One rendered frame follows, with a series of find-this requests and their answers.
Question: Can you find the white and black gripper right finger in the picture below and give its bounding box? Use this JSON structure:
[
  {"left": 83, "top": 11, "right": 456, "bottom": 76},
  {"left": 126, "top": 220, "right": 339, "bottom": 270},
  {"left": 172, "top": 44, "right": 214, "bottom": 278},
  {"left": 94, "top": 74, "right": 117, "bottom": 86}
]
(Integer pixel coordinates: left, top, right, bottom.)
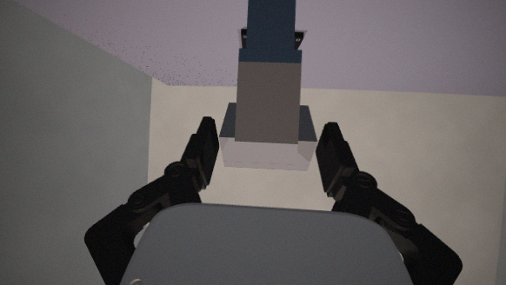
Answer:
[{"left": 316, "top": 122, "right": 463, "bottom": 285}]

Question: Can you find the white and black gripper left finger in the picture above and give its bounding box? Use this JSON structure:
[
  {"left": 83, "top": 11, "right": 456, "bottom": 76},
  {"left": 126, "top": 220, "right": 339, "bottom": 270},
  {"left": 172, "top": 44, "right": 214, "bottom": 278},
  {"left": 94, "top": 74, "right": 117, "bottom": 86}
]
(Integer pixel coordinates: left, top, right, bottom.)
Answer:
[{"left": 84, "top": 116, "right": 219, "bottom": 285}]

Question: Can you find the grey rectangular block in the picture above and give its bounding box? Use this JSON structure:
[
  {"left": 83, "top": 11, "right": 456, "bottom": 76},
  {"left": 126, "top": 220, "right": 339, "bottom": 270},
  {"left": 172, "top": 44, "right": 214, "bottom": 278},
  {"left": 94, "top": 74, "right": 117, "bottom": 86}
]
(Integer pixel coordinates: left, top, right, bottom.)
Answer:
[{"left": 219, "top": 103, "right": 317, "bottom": 171}]

